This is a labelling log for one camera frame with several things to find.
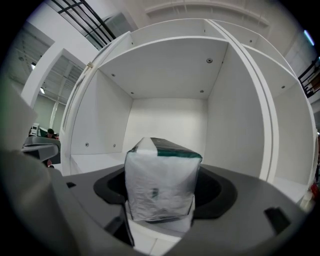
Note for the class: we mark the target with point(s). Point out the white ribbed glass cabinet door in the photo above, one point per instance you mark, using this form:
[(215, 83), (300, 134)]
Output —
[(82, 77)]

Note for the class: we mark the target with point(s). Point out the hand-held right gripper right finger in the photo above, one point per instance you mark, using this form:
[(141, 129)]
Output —
[(250, 215)]

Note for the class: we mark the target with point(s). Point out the white shelf compartment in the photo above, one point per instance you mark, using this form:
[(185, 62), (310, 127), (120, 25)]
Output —
[(170, 117)]

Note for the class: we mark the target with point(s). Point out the brass door knob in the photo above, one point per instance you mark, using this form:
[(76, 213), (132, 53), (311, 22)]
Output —
[(89, 65)]

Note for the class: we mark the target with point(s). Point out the rectangular ceiling light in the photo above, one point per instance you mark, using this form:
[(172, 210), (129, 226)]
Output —
[(42, 90), (309, 37)]

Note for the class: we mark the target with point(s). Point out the black railing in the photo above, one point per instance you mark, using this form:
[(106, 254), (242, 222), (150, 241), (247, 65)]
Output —
[(87, 20), (311, 80)]

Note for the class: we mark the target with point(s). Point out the dark green box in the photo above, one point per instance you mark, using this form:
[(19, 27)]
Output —
[(160, 180)]

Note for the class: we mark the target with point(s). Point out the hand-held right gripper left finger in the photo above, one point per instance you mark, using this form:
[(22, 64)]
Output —
[(85, 207)]

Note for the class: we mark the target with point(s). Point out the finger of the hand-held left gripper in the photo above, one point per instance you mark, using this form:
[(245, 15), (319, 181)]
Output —
[(45, 152)]

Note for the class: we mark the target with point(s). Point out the white shelf cabinet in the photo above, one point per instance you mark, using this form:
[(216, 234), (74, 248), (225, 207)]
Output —
[(287, 125)]

